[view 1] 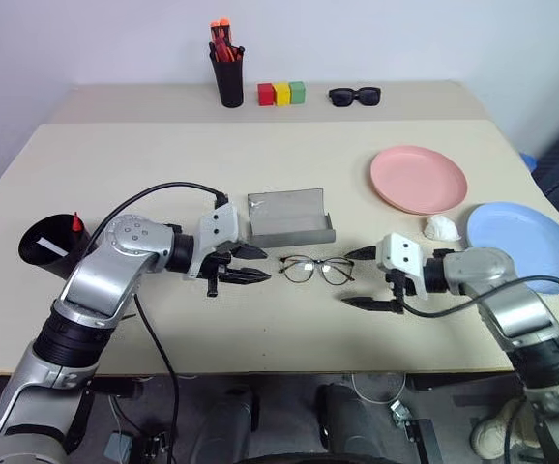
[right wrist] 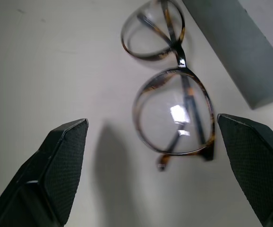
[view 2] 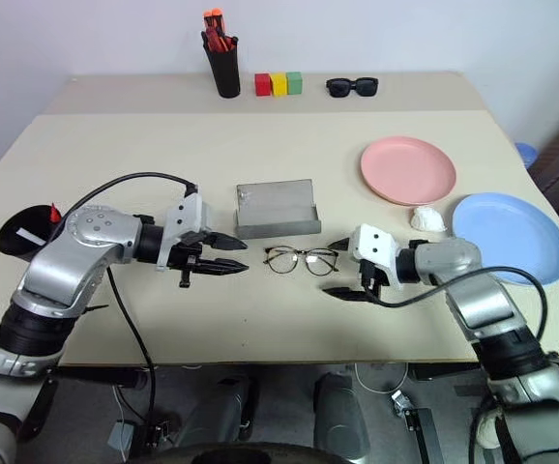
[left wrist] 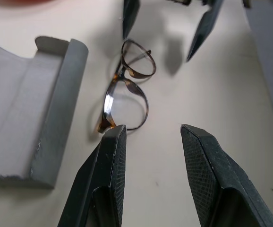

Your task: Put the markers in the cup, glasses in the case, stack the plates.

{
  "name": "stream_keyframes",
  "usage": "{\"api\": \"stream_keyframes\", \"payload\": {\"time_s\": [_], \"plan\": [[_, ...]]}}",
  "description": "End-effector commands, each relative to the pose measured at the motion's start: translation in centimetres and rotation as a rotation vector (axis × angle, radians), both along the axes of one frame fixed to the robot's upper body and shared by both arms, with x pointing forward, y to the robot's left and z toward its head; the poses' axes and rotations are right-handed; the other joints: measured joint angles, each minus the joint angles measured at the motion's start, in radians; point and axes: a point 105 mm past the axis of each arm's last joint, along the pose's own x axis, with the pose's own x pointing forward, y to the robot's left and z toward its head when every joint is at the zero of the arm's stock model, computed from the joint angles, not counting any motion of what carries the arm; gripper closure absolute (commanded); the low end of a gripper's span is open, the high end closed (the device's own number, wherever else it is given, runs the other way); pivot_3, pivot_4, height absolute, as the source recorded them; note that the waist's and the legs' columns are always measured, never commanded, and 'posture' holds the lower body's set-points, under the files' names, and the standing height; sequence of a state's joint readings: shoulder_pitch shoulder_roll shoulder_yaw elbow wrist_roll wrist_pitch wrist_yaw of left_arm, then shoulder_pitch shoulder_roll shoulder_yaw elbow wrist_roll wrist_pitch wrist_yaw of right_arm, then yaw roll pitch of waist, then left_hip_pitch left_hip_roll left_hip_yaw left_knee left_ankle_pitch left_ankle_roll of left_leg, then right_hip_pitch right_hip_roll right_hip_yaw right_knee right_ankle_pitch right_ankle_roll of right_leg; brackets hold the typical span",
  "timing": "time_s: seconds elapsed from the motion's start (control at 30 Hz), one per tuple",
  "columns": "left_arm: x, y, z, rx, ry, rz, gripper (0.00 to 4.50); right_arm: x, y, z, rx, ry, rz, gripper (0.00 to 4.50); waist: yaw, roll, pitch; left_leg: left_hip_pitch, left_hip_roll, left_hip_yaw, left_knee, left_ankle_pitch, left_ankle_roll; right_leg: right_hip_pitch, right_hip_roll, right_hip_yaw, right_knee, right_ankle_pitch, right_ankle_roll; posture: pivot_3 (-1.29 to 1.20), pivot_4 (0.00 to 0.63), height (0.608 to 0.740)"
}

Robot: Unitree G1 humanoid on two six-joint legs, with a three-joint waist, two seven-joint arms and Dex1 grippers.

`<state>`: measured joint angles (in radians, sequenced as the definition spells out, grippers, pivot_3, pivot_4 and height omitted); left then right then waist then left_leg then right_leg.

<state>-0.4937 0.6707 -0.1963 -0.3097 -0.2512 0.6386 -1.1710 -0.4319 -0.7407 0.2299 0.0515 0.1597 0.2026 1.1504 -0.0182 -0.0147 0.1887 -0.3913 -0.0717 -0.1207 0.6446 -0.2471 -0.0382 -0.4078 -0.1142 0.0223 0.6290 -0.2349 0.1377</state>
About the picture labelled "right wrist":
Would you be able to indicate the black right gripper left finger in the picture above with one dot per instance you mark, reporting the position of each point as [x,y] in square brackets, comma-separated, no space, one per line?
[56,165]

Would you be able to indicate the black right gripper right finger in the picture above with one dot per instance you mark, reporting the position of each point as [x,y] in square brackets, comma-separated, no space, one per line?
[259,160]

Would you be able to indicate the tortoiseshell round eyeglasses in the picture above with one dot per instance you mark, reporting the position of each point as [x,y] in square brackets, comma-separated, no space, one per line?
[182,60]

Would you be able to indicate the grey felt glasses case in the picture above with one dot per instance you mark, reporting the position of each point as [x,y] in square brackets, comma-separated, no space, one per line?
[245,52]

